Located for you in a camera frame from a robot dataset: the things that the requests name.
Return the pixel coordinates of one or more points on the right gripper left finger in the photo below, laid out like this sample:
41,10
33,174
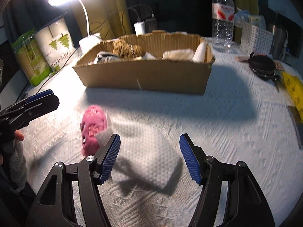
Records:
54,205

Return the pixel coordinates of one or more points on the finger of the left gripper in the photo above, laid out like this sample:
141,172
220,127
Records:
40,97
24,113

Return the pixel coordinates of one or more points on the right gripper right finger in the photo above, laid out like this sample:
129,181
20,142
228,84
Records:
246,204

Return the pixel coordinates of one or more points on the pink plush toy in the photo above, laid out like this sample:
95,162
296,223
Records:
93,121

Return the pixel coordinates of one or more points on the grey black sock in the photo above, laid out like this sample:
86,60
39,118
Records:
104,57

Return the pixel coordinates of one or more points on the white paper towel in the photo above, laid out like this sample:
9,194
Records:
145,154

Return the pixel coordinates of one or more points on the person's left hand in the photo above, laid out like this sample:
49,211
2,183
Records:
18,136

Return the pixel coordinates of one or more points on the green paper cups pack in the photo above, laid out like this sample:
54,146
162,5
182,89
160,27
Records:
30,58

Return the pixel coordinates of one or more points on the brown plush bear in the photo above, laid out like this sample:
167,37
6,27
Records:
125,50

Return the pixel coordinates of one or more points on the white textured tablecloth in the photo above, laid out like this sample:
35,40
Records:
239,117

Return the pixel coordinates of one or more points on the yellow curtain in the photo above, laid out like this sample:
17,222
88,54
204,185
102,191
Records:
109,18

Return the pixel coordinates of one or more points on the white charger plug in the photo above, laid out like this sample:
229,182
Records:
140,28

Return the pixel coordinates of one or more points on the black power adapter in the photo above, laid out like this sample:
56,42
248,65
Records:
151,24

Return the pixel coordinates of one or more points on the brown cardboard box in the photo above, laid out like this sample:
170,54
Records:
156,74

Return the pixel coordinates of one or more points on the black round case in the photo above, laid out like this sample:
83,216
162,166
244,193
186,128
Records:
263,66

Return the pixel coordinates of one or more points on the white folded cloth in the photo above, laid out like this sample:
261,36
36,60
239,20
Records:
179,55

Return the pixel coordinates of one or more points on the white foam roll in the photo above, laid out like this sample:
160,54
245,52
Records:
200,53

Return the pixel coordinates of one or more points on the white perforated basket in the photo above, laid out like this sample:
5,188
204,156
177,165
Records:
255,39

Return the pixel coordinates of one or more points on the steel thermos mug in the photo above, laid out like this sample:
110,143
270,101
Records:
280,42

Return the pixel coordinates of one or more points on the clear water bottle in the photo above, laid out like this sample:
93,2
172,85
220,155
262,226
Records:
223,12

